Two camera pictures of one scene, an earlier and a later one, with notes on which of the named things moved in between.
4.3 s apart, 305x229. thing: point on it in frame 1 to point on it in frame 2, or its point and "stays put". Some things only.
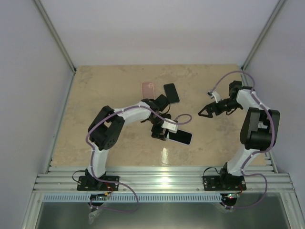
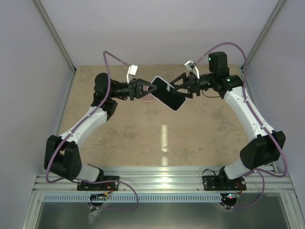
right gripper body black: (219, 110) to (196, 84)
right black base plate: (224, 182) stays put
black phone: (181, 136) to (165, 93)
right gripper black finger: (206, 107) to (183, 76)
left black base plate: (89, 183) stays put
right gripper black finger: (205, 115) to (184, 92)
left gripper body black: (154, 130) to (132, 89)
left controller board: (102, 196) stays put
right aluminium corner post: (271, 19) stays put
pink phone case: (147, 90) stays put
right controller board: (229, 196) stays put
